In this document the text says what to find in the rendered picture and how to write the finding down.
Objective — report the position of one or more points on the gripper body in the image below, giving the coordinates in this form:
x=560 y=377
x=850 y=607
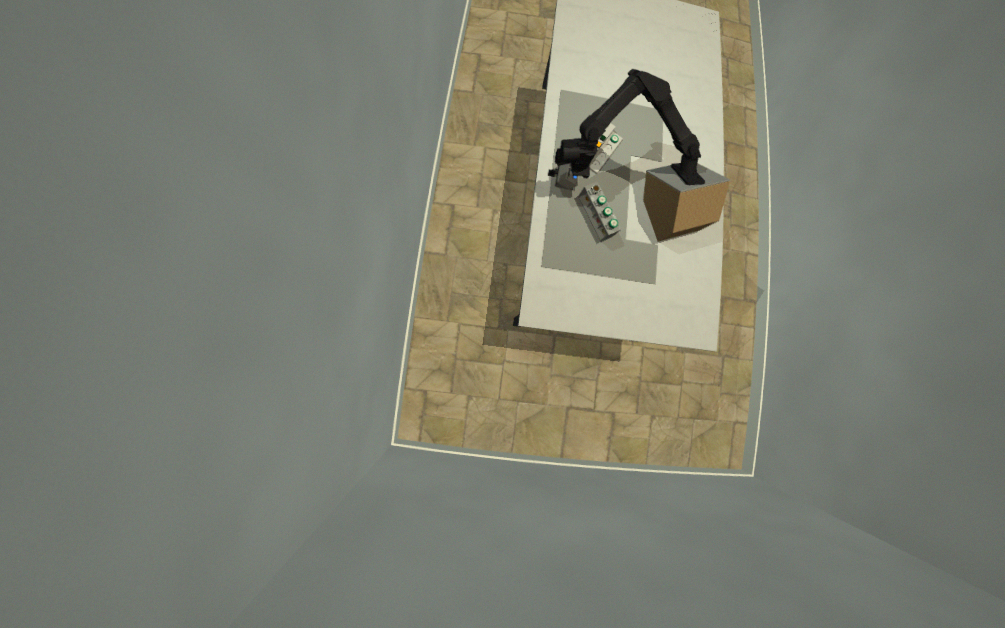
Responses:
x=585 y=172

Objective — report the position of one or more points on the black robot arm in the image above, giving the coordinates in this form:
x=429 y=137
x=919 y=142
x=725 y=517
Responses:
x=656 y=89

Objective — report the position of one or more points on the grey sloping control panel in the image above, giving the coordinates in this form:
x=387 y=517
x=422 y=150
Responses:
x=565 y=177

